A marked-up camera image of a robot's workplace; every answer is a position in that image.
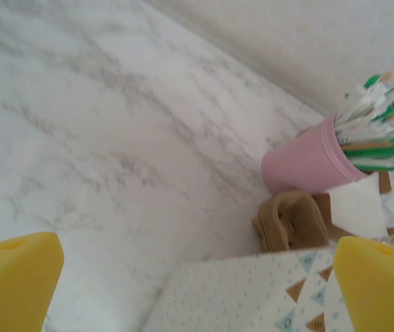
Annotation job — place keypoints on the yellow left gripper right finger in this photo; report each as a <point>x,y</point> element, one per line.
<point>380,287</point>

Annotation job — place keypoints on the white napkin stack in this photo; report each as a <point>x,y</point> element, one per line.
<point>352,207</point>

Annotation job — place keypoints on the pink plastic cup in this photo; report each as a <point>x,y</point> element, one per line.
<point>304,162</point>

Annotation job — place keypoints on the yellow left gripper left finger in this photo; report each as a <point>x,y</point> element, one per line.
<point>9,287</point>

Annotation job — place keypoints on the patterned paper gift bag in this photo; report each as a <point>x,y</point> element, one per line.
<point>217,294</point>

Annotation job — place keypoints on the brown cardboard tray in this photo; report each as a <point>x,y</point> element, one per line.
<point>323,207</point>

